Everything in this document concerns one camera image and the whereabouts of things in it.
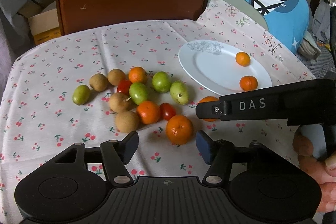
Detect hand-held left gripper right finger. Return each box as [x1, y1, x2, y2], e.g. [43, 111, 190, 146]
[196, 130, 286, 185]

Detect brown longan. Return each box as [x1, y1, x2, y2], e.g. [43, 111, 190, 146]
[109, 92, 132, 113]
[115, 111, 140, 133]
[107, 69, 126, 86]
[89, 73, 109, 91]

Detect green jujube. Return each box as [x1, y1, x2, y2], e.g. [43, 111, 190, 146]
[170, 81, 189, 105]
[73, 85, 91, 105]
[152, 71, 172, 93]
[129, 82, 149, 105]

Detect large orange mandarin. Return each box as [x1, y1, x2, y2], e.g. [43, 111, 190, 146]
[165, 115, 194, 145]

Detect cherry print tablecloth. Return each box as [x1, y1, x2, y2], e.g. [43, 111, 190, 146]
[0, 19, 297, 214]

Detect brown wooden cabinet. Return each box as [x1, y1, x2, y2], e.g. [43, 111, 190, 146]
[45, 0, 219, 36]

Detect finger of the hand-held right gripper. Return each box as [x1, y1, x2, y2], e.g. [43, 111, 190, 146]
[195, 101, 224, 121]

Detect white plate with grey print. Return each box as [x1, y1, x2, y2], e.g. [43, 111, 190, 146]
[178, 40, 273, 96]

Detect small orange mandarin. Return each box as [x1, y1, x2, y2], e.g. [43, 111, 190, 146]
[197, 96, 220, 122]
[128, 67, 148, 83]
[136, 101, 161, 125]
[235, 52, 251, 67]
[239, 75, 258, 91]

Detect lilac cloth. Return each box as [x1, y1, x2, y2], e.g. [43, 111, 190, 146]
[0, 17, 19, 62]

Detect red cherry tomato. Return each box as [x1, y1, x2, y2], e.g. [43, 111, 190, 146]
[117, 80, 132, 94]
[160, 103, 176, 121]

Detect grey clothing pile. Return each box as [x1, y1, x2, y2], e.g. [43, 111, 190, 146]
[309, 0, 336, 43]

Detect person's right hand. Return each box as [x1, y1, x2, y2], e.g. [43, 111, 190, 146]
[292, 126, 336, 214]

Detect open brown cardboard box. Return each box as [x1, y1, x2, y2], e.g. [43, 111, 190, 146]
[17, 0, 62, 46]

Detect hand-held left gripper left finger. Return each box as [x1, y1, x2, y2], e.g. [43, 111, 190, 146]
[51, 131, 139, 187]

